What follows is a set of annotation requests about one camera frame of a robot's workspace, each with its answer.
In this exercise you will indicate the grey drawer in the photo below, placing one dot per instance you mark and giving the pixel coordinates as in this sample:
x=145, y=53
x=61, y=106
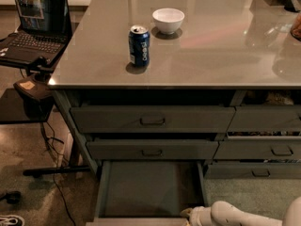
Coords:
x=152, y=119
x=276, y=148
x=254, y=171
x=148, y=193
x=139, y=149
x=266, y=118

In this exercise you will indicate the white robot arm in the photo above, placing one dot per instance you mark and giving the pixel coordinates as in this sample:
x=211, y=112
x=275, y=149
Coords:
x=225, y=214

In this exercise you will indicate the black object on floor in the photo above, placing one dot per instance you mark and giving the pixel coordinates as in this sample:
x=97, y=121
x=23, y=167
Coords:
x=11, y=197

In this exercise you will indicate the white sneaker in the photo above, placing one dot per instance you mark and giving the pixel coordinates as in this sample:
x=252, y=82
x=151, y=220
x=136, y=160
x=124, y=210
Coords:
x=11, y=220

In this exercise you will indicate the blue soda can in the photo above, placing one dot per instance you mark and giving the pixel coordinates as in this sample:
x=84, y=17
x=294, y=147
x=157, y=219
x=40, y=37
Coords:
x=139, y=43

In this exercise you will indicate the black laptop stand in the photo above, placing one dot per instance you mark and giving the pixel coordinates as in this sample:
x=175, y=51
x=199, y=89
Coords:
x=29, y=101

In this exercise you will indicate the white ceramic bowl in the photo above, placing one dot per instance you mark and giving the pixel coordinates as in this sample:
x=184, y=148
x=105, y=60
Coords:
x=168, y=20

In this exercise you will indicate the brown item at counter edge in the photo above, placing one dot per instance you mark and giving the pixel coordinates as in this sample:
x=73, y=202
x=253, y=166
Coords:
x=296, y=27

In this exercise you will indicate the black open laptop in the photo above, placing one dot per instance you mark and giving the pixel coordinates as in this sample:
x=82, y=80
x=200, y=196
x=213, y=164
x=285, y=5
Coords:
x=43, y=34

